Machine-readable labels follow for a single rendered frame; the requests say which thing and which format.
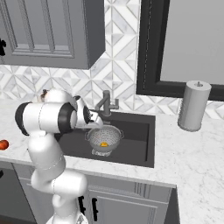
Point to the dark grey sink basin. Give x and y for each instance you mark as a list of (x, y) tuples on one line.
[(137, 140)]

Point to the black window frame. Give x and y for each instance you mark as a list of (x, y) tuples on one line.
[(148, 58)]

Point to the red apple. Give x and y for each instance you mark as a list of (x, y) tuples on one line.
[(3, 145)]

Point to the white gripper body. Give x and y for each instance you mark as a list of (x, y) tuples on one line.
[(96, 121)]

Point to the grey wall cabinet door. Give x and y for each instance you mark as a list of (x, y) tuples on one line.
[(43, 29)]

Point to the grey paper towel roll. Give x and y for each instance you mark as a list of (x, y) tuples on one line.
[(192, 108)]

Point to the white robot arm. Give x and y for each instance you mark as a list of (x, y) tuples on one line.
[(43, 151)]

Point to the grey sink faucet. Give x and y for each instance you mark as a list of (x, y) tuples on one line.
[(106, 103)]

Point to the grey metal colander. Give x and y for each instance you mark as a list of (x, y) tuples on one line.
[(103, 137)]

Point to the dark grey dishwasher front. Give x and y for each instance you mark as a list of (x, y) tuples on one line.
[(11, 195)]

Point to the small brown white jar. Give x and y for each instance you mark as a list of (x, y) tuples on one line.
[(44, 94)]

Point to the orange tangerine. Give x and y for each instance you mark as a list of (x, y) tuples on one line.
[(104, 144)]

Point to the grey base cabinet door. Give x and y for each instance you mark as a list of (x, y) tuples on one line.
[(125, 208), (32, 201)]

